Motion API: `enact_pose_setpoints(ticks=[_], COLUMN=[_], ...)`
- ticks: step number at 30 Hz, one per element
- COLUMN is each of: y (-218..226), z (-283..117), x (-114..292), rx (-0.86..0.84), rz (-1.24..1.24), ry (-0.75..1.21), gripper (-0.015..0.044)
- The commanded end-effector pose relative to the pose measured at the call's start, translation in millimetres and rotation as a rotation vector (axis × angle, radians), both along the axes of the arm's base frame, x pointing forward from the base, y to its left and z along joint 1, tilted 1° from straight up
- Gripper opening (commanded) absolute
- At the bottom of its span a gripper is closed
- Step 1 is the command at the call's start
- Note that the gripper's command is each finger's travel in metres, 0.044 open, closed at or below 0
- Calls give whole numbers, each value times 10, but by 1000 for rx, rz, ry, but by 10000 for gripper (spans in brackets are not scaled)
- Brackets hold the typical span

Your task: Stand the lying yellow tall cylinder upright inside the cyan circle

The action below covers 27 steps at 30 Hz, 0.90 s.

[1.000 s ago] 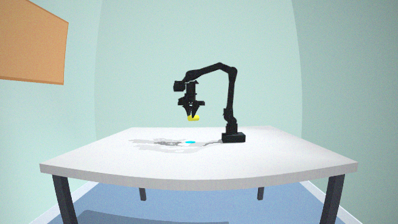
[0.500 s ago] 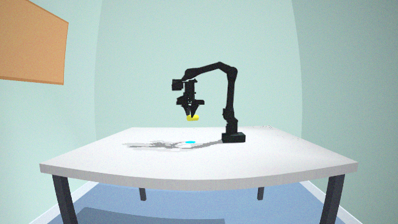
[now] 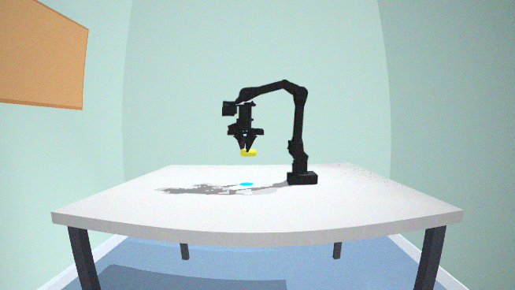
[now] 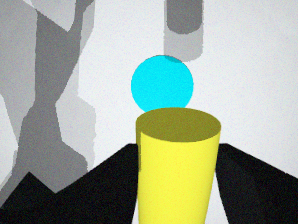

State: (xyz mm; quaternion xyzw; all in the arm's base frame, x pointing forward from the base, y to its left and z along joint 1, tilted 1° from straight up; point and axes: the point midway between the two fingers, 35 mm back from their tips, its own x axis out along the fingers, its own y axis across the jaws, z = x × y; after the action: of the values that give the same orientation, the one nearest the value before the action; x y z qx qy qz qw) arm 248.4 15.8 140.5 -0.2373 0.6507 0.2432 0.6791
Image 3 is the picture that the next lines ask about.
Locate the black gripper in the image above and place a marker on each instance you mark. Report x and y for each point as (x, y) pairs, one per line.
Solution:
(250, 133)

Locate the yellow cylinder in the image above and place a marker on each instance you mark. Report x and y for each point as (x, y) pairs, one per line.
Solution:
(252, 152)

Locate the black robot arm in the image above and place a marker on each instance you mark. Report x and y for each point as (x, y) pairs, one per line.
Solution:
(295, 146)

